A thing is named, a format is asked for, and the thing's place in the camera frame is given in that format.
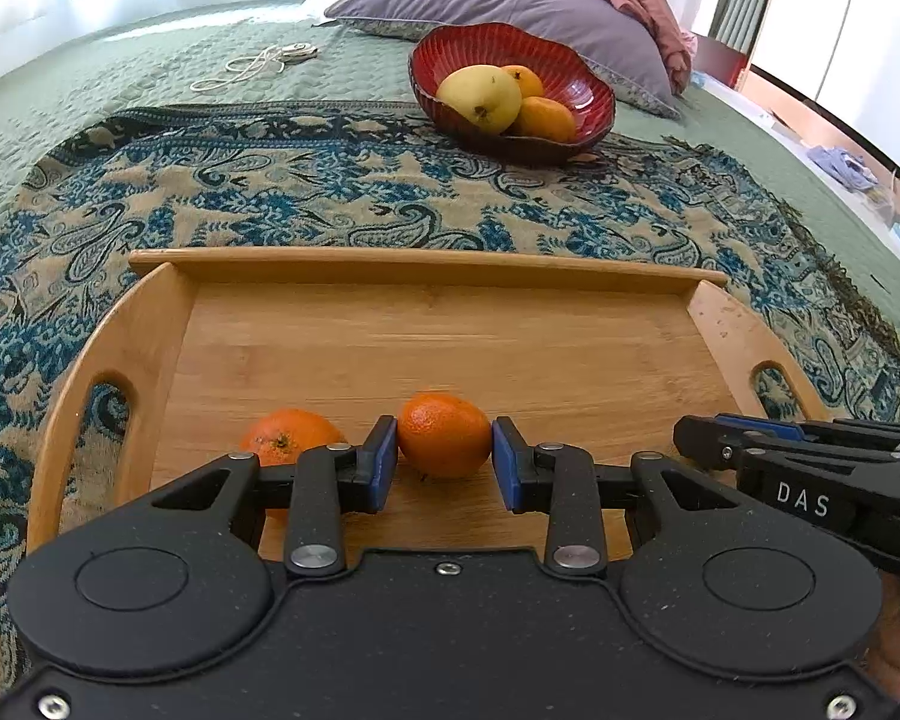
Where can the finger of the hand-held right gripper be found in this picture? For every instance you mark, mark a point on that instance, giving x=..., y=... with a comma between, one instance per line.
x=701, y=441
x=765, y=427

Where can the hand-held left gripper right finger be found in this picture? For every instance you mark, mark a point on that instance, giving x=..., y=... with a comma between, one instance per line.
x=504, y=466

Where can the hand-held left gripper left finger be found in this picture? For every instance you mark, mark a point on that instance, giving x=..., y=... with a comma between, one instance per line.
x=382, y=459

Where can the small mandarin orange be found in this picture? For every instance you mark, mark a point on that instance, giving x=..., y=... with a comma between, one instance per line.
x=444, y=435
x=292, y=435

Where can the wooden serving tray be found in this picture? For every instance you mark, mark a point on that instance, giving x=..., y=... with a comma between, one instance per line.
x=457, y=330

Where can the blue crumpled cloth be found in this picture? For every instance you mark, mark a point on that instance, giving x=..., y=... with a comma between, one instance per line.
x=844, y=169

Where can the blue paisley blanket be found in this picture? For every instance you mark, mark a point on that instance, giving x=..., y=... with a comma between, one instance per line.
x=270, y=187

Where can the small orange fruit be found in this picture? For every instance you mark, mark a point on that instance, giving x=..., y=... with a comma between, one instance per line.
x=546, y=120
x=526, y=81

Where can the dark red wooden board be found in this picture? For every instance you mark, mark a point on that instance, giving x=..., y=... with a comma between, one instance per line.
x=720, y=64

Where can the red ribbed bowl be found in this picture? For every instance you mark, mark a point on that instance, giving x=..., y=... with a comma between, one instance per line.
x=581, y=94

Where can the white wardrobe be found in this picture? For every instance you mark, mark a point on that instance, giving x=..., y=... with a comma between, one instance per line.
x=855, y=30

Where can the round white device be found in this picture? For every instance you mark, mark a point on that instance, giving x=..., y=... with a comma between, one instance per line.
x=300, y=52

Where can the white pillow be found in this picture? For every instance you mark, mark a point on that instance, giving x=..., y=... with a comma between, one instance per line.
x=322, y=4

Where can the purple pillow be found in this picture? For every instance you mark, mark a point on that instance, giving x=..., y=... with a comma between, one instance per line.
x=510, y=0

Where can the green quilted bedspread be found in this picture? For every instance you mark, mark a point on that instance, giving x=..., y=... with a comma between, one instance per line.
x=82, y=82

